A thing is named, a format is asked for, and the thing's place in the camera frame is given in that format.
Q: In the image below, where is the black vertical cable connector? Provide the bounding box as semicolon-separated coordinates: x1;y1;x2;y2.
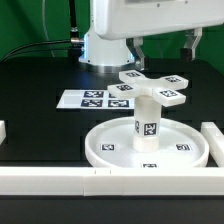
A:
68;0;79;38

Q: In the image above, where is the white right fence block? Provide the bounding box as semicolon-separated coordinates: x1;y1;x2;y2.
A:
201;122;224;168

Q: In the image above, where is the thin grey cable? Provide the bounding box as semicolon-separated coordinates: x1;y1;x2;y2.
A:
41;0;56;58

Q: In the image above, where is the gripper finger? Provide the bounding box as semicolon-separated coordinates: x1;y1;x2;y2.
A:
126;37;149;71
180;28;202;62

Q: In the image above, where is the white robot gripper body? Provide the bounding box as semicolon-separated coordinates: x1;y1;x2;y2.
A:
91;0;224;40

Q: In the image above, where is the white round table top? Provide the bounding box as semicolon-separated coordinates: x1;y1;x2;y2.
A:
85;117;209;168

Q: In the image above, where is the black cable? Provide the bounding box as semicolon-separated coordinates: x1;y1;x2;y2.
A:
0;38;84;64

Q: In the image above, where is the white front fence bar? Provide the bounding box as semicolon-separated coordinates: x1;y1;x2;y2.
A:
0;167;224;196

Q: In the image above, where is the white marker sheet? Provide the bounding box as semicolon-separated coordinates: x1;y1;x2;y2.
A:
57;90;134;110

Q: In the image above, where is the white cross-shaped table base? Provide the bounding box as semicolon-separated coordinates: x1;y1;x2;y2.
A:
107;70;188;107

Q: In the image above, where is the white left fence block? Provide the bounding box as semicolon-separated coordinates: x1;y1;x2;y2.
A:
0;120;6;145

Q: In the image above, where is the white fence block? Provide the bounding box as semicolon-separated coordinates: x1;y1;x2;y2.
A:
0;120;6;145
201;122;224;168

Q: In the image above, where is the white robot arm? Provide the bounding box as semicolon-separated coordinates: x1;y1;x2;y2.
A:
80;0;224;72

